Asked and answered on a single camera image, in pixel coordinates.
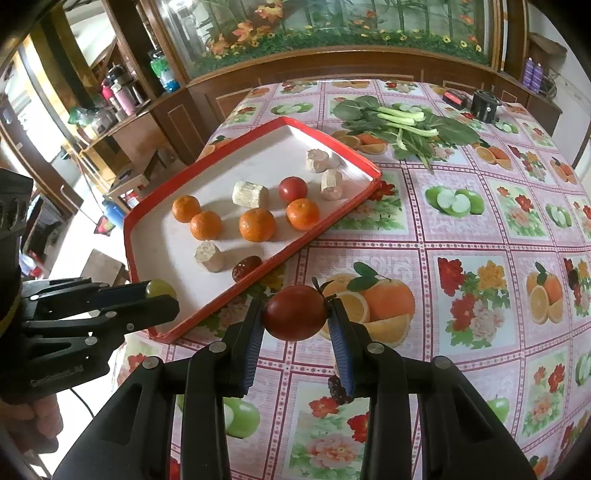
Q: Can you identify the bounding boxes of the pink bottle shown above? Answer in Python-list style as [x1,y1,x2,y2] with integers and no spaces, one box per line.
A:
[113,83,139,114]

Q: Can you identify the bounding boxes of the orange mandarin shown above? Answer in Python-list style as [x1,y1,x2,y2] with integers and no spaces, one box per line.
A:
[189,210,223,241]
[172,195,202,224]
[286,198,321,232]
[239,208,277,243]

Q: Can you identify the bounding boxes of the red tray with white inside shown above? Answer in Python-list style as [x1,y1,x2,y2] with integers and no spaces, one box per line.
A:
[123,116,383,344]

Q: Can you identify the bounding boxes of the thin black cable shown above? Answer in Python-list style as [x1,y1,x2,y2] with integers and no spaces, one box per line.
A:
[69,389,95,418]

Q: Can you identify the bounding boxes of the black cylinder holder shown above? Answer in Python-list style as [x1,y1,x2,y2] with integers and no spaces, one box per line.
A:
[470,90,502,123]

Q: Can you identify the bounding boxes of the green plastic bottle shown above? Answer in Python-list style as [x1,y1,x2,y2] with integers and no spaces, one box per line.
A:
[148,51,181,93]

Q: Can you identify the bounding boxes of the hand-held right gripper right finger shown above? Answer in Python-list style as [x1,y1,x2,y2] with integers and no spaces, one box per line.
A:
[325,298,539,480]

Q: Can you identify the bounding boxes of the green grape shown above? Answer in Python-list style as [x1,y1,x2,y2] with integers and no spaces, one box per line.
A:
[145,278,177,301]

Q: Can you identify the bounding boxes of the pile of bok choy leaves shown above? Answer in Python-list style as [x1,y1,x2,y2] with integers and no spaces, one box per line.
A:
[332,95,481,171]

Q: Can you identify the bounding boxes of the person's left hand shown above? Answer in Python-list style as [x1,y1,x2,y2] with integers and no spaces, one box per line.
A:
[0,396,63,455]

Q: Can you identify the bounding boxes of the dark red tomato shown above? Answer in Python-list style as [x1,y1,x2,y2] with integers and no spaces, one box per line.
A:
[262,277,334,342]

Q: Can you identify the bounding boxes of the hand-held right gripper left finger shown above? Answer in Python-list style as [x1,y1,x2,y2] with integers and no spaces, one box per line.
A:
[53,298,266,480]

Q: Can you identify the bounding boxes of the blue container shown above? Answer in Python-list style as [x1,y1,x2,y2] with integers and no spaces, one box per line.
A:
[102,200,127,229]

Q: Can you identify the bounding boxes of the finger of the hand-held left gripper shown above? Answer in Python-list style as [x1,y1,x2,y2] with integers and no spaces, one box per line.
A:
[21,277,152,322]
[28,296,181,367]

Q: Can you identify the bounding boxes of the wooden display cabinet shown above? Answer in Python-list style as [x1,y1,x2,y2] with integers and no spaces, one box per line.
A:
[0,0,564,217]

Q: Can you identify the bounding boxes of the wooden stool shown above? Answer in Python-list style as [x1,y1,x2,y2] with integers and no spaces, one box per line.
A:
[111,148,169,199]

